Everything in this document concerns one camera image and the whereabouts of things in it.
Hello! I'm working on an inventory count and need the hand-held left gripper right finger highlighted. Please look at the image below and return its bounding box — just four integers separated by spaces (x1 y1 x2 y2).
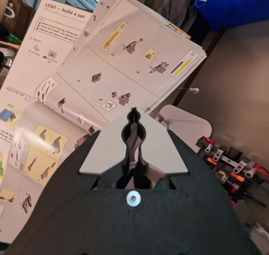
135 107 189 188

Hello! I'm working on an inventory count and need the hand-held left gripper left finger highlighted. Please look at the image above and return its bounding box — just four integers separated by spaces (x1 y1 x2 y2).
79 108 134 188

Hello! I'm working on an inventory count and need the white and wood book stand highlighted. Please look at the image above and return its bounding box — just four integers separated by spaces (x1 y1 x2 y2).
145 87 212 154

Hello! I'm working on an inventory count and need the toy brick car chassis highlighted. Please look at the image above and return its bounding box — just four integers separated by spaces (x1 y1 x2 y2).
196 136 269 209

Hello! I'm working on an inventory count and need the open instruction booklet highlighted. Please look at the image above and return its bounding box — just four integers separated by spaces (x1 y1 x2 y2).
8 0 207 188

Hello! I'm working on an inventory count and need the white printed instruction sheet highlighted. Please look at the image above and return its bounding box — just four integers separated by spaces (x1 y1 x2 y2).
0 0 93 245

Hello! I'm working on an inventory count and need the dark printed cardboard box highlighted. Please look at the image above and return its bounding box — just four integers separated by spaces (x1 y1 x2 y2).
118 0 210 47

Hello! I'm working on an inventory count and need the large blue storage bin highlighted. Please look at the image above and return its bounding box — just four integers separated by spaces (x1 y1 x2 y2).
193 0 269 31

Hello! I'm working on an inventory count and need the white looped cable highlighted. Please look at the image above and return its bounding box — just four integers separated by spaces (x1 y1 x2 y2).
4 3 16 19

